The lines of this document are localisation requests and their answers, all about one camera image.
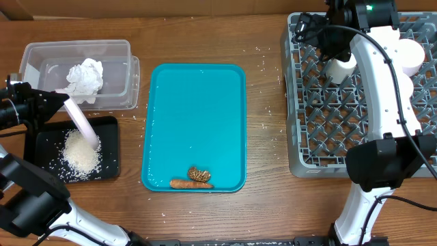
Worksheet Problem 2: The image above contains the clear plastic bin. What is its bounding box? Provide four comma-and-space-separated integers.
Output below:
19, 40, 140, 111

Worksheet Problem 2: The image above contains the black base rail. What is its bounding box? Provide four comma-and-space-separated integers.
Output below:
146, 235, 390, 246

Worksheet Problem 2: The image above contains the black plastic tray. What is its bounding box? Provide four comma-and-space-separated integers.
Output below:
24, 116, 120, 183

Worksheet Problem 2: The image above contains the white napkin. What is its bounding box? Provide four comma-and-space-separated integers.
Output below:
64, 58, 103, 96

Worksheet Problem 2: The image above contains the teal plastic tray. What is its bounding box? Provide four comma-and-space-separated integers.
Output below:
141, 64, 247, 193

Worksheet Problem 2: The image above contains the small pink plate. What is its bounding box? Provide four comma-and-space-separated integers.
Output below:
398, 39, 425, 77

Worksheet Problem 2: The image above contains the orange carrot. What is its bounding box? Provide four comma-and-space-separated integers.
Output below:
169, 179, 214, 189

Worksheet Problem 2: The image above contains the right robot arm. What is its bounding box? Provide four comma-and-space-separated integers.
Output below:
294, 1, 436, 245

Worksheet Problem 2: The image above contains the pile of white rice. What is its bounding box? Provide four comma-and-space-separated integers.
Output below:
48, 130, 102, 182

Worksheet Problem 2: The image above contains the large white plate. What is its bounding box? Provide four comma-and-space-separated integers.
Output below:
64, 98, 100, 150

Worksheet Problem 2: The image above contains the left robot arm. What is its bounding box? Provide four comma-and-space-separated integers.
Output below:
1, 74, 150, 246

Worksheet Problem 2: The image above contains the white cup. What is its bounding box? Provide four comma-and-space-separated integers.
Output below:
326, 54, 356, 85

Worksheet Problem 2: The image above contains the grey dishwasher rack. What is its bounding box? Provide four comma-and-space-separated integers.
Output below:
281, 12, 436, 178

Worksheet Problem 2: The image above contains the pale green bowl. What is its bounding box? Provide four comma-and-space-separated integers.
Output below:
397, 73, 414, 108

